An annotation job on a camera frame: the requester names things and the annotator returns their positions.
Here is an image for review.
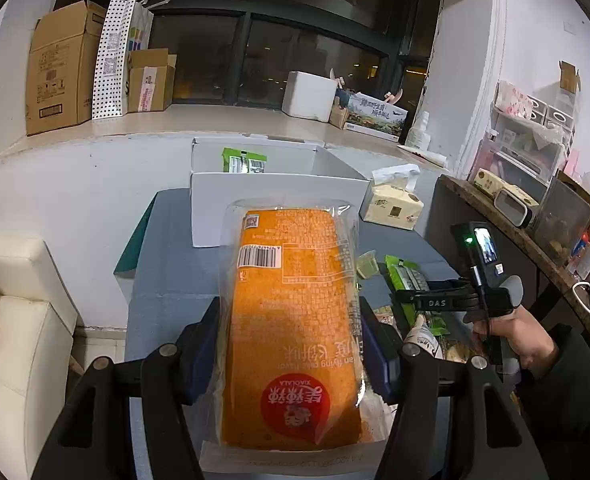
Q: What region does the green snack bar package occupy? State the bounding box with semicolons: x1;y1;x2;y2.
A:
384;255;450;337

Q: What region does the orange cake snack package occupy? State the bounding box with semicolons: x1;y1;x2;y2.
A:
199;197;391;478

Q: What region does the right hand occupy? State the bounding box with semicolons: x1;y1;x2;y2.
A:
473;306;558;376

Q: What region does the wooden side shelf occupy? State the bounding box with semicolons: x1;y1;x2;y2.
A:
424;176;590;347

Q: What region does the white alarm clock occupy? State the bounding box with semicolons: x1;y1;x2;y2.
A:
493;188;538;229

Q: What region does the cream patterned small box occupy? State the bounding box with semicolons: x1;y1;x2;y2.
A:
473;168;508;198

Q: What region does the tissue box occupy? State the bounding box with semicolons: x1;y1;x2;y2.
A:
360;164;424;231

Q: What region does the clear drawer organizer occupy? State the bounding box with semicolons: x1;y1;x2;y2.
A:
475;80;580;184

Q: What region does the cream leather sofa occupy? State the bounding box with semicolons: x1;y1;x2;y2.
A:
0;237;78;479

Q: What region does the white spray bottle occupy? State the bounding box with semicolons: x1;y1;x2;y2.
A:
404;110;430;151

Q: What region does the printed landscape carton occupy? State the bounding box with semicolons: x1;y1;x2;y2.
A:
344;92;408;142

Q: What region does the small brown carton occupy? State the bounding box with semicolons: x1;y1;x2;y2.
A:
328;96;349;129

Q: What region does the white storage box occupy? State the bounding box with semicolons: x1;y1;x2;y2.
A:
190;136;368;248

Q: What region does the green snack packet in box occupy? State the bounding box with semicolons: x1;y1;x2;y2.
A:
222;148;268;174

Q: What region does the white foam box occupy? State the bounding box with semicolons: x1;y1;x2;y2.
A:
281;72;337;122

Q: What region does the small open cardboard box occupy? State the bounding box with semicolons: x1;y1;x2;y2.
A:
128;48;176;113

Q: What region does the large cardboard box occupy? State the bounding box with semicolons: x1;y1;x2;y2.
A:
26;0;106;136

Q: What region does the polka dot paper bag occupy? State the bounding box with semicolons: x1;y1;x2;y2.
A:
91;0;171;120

